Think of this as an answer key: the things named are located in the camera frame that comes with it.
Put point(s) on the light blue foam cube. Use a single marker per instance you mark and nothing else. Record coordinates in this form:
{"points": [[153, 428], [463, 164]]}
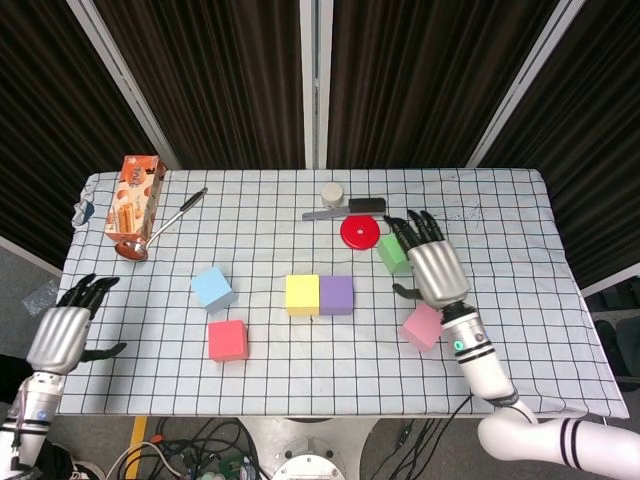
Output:
{"points": [[212, 290]]}

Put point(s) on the purple foam cube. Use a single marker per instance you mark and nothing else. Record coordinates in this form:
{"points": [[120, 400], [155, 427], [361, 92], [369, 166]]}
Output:
{"points": [[336, 294]]}

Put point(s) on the red foam cube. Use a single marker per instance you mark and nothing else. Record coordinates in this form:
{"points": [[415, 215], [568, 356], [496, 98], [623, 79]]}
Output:
{"points": [[227, 340]]}

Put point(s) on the pink foam cube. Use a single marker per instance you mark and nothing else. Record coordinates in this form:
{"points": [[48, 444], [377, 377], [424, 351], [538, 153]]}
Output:
{"points": [[422, 327]]}

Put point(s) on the white black checkered tablecloth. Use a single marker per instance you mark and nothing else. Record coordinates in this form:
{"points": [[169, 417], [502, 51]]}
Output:
{"points": [[300, 370]]}

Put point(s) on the small white lidded jar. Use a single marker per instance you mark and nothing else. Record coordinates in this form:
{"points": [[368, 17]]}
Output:
{"points": [[332, 194]]}

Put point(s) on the white partition frame post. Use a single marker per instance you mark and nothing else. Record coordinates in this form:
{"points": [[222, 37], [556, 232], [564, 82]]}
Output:
{"points": [[529, 75], [306, 100], [120, 75]]}

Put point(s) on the grey brush black bristles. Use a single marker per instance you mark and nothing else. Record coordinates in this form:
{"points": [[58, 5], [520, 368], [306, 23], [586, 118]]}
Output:
{"points": [[367, 206]]}

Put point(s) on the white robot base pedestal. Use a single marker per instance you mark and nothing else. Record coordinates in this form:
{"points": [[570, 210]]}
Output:
{"points": [[305, 440]]}

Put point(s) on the green power strip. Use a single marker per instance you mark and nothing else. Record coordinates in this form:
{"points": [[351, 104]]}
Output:
{"points": [[230, 466]]}

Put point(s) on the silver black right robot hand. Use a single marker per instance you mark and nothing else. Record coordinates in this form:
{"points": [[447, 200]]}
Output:
{"points": [[440, 272]]}

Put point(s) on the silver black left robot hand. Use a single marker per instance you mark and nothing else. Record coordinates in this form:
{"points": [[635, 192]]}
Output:
{"points": [[57, 340]]}

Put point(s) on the clear plastic bag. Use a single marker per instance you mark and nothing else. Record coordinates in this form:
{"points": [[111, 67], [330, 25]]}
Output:
{"points": [[40, 299]]}

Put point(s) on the dark corrugated partition panel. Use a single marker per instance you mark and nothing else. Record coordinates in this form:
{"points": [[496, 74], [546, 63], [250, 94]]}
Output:
{"points": [[50, 125], [415, 85], [600, 125], [215, 85]]}

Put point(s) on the yellow foam cube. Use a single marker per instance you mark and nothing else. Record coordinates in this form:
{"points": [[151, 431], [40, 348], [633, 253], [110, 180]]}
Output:
{"points": [[302, 292]]}

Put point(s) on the red round plastic lid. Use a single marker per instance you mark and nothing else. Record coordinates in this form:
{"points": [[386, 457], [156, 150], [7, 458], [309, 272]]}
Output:
{"points": [[360, 235]]}

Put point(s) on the blue table clip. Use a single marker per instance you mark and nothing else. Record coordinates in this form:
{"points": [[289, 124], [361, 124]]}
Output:
{"points": [[88, 211]]}

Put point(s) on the orange biscuit snack box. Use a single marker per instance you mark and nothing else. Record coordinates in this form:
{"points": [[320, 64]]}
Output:
{"points": [[132, 195]]}

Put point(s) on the green foam cube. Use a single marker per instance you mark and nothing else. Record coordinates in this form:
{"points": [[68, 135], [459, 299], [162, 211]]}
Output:
{"points": [[390, 252]]}

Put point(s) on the white shoe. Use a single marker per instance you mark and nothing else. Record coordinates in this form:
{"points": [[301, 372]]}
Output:
{"points": [[87, 472]]}

